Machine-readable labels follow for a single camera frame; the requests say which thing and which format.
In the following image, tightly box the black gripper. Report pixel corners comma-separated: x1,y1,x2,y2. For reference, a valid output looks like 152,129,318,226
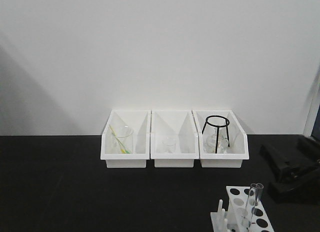
259,136,320,204

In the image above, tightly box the clear glass test tube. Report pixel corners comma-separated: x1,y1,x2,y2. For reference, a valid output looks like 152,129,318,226
246,182,264,231

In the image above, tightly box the clear test tube in rack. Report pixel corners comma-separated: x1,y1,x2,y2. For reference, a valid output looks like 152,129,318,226
242,183,258,228

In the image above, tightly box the white test tube rack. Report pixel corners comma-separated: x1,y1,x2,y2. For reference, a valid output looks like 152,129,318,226
210,186,274,232

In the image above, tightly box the right white storage bin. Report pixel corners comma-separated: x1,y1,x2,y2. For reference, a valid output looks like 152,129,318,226
192,110,249,168

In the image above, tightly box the white storage bin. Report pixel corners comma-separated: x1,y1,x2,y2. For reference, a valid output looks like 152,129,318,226
192,110,249,168
100,109,152,169
150,110,200,168

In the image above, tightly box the glass flask in right bin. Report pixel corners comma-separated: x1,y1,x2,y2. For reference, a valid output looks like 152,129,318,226
204,128,229,154

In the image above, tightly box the middle white storage bin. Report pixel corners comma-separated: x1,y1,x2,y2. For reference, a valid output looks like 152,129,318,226
150,110,200,168

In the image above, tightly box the small glass beaker middle bin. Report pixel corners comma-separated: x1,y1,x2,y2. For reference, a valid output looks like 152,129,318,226
162,136,176,154

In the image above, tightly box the left white storage bin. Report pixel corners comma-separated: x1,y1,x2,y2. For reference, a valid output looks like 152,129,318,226
100,109,152,169

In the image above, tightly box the yellow green stirring stick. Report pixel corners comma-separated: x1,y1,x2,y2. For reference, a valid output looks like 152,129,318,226
109,125,130,154

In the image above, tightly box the glass beaker in left bin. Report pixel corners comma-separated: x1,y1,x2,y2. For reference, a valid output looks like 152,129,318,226
110,125,133,154

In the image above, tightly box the black wire tripod stand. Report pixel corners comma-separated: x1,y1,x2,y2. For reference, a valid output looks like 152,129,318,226
201,115,230,154

